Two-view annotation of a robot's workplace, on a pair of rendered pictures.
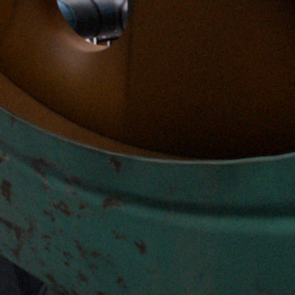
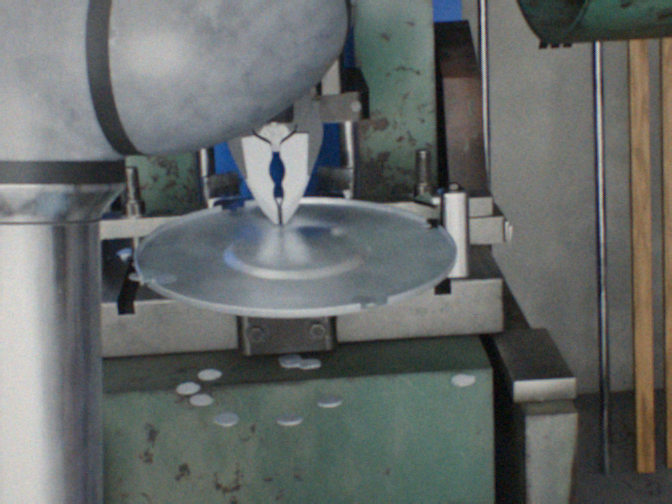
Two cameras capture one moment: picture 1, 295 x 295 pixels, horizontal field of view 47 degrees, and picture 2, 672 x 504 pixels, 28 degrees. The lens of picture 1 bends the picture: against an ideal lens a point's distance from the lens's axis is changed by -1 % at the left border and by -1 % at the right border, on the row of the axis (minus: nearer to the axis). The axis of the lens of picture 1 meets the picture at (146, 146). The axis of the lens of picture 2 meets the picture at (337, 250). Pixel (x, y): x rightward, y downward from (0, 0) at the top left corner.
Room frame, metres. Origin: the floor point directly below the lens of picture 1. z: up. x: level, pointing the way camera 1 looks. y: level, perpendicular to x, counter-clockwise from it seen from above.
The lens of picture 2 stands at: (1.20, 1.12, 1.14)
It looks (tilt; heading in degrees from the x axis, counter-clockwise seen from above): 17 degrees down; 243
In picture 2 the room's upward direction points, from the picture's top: 3 degrees counter-clockwise
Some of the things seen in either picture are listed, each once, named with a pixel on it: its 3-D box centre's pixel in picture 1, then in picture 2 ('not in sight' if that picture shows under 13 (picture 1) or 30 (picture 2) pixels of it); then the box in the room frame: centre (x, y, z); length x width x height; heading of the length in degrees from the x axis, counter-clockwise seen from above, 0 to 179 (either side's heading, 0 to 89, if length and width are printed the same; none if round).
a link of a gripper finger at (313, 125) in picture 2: not in sight; (297, 128); (0.67, 0.01, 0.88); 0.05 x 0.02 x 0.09; 155
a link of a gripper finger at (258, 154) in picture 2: not in sight; (261, 173); (0.70, -0.02, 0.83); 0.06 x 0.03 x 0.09; 65
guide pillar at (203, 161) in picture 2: not in sight; (204, 153); (0.66, -0.27, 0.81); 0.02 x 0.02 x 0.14; 65
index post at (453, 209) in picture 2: not in sight; (454, 229); (0.50, 0.01, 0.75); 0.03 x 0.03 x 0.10; 65
